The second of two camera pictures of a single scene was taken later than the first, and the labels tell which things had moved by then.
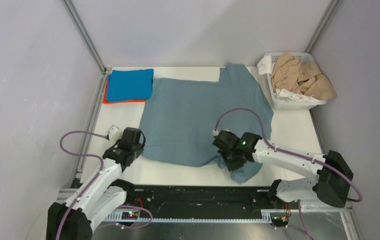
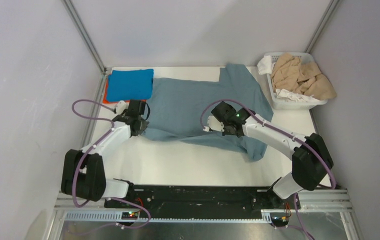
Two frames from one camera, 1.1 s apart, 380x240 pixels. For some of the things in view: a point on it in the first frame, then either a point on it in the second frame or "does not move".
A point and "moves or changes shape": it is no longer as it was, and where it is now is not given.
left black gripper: (140, 148) -> (143, 127)
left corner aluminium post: (85, 35) does not move
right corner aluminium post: (325, 17) does not move
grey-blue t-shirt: (179, 118) moves or changes shape
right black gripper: (231, 167) -> (225, 132)
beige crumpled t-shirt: (288, 73) does not move
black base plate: (200, 198) does not move
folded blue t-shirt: (130, 84) does not move
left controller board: (129, 215) does not move
